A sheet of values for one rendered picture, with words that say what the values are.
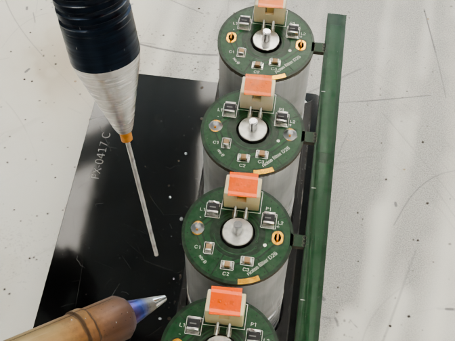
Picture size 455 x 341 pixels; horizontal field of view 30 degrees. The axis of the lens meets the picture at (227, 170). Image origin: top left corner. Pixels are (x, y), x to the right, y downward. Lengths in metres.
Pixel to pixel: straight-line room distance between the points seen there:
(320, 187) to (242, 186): 0.02
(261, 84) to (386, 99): 0.10
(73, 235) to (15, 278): 0.02
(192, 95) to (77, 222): 0.06
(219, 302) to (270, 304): 0.03
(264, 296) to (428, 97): 0.12
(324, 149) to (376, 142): 0.08
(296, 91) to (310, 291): 0.06
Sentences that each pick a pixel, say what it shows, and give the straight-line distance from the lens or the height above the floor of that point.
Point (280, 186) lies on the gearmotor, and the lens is 0.21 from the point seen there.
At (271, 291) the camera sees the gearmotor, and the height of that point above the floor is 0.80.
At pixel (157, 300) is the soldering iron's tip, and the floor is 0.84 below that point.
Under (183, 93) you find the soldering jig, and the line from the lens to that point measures 0.27.
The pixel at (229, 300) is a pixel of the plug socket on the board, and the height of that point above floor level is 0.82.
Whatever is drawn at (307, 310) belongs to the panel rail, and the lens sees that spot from 0.18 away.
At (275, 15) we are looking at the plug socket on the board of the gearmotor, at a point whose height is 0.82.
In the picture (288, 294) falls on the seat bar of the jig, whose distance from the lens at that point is 0.23.
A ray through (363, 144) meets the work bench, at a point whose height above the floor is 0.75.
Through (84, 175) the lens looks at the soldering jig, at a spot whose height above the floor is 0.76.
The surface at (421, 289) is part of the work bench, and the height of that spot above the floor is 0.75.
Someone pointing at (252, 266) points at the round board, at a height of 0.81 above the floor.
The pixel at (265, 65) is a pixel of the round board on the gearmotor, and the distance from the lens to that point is 0.22.
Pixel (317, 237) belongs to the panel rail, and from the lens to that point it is 0.19.
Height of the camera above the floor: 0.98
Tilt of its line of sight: 58 degrees down
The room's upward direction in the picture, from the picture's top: 1 degrees clockwise
